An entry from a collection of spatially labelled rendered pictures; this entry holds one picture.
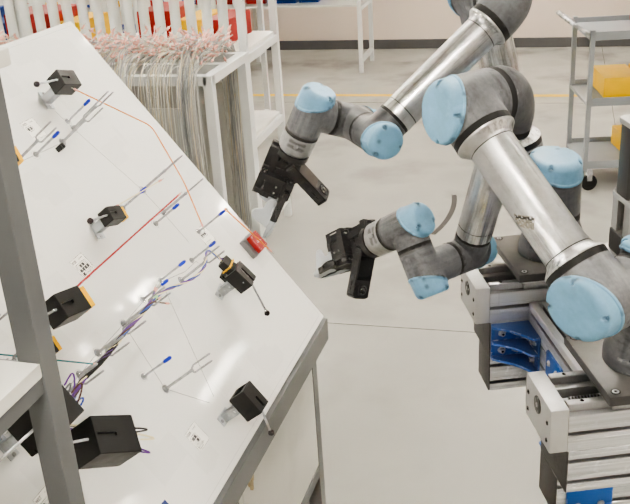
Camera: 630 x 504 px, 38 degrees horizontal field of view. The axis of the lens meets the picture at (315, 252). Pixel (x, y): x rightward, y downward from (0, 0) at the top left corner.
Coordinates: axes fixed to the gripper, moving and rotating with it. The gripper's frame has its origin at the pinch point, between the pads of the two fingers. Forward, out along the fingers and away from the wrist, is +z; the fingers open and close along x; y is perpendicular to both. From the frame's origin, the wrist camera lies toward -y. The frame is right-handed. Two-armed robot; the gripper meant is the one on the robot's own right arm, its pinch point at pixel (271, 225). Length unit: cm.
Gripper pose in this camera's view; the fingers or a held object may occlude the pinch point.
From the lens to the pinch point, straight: 209.2
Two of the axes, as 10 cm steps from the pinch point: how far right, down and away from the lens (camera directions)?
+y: -9.2, -3.9, -0.8
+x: -1.5, 5.3, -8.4
